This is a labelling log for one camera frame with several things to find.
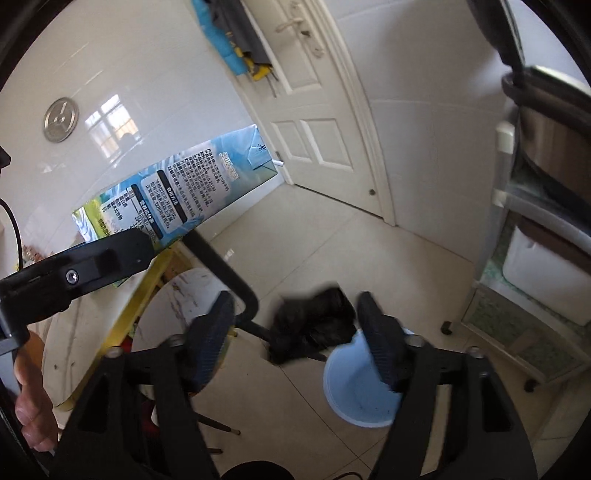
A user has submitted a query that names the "light blue trash bin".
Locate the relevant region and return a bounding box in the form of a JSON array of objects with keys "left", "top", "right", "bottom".
[{"left": 322, "top": 330, "right": 401, "bottom": 429}]

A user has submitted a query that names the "white panel door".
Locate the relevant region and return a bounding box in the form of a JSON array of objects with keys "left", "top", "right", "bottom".
[{"left": 239, "top": 1, "right": 396, "bottom": 225}]

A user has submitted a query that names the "round white marble table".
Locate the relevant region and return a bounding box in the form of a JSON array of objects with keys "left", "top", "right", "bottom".
[{"left": 38, "top": 248, "right": 226, "bottom": 411}]

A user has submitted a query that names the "blue green milk carton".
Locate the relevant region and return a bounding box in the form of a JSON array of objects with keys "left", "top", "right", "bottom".
[{"left": 72, "top": 125, "right": 277, "bottom": 253}]

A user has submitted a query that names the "silver door handle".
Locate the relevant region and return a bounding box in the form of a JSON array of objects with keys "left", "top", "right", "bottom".
[{"left": 276, "top": 1, "right": 325, "bottom": 58}]

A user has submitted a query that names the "black trash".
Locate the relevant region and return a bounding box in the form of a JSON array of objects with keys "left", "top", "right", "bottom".
[{"left": 267, "top": 285, "right": 356, "bottom": 365}]

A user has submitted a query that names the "blue apron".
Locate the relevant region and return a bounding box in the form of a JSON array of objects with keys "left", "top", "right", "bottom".
[{"left": 191, "top": 0, "right": 249, "bottom": 76}]

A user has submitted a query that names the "black rice cooker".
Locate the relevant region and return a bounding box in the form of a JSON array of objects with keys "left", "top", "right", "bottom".
[{"left": 468, "top": 1, "right": 590, "bottom": 210}]

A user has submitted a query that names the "white storage rack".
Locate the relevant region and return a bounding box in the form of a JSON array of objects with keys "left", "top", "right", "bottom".
[{"left": 457, "top": 121, "right": 590, "bottom": 392}]

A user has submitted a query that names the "person left hand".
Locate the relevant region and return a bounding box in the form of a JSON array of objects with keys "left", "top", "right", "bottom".
[{"left": 14, "top": 332, "right": 58, "bottom": 452}]

